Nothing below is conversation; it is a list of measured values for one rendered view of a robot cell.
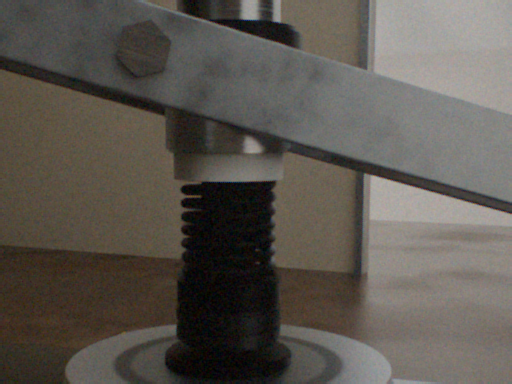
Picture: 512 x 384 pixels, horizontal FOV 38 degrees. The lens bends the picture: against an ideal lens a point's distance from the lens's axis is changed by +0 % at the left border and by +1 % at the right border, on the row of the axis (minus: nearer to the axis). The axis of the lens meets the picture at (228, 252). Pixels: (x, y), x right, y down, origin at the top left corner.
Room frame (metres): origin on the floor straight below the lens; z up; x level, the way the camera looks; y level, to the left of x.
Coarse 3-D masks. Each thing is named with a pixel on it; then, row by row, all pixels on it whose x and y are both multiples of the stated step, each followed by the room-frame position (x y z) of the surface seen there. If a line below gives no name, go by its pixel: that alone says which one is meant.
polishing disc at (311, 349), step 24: (120, 336) 0.54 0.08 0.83; (144, 336) 0.54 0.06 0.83; (168, 336) 0.54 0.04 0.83; (288, 336) 0.54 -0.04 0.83; (312, 336) 0.54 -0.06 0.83; (336, 336) 0.54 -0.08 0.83; (72, 360) 0.48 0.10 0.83; (96, 360) 0.48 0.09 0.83; (120, 360) 0.48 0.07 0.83; (144, 360) 0.48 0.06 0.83; (312, 360) 0.48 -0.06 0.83; (336, 360) 0.48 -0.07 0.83; (360, 360) 0.48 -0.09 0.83; (384, 360) 0.48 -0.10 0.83
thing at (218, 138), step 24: (192, 0) 0.46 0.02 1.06; (216, 0) 0.45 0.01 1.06; (240, 0) 0.45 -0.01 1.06; (264, 0) 0.46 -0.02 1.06; (240, 24) 0.44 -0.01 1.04; (264, 24) 0.45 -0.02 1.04; (288, 24) 0.46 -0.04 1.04; (168, 120) 0.47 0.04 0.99; (192, 120) 0.45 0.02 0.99; (168, 144) 0.47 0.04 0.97; (192, 144) 0.45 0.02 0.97; (216, 144) 0.44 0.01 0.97; (240, 144) 0.44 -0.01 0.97; (264, 144) 0.45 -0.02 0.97; (288, 144) 0.47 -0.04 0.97
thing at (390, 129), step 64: (0, 0) 0.40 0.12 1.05; (64, 0) 0.41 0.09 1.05; (128, 0) 0.41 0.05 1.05; (0, 64) 0.51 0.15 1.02; (64, 64) 0.41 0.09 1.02; (128, 64) 0.40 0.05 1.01; (192, 64) 0.42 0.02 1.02; (256, 64) 0.42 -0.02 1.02; (320, 64) 0.43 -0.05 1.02; (256, 128) 0.42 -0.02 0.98; (320, 128) 0.43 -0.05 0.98; (384, 128) 0.43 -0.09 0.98; (448, 128) 0.44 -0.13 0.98; (448, 192) 0.54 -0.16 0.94
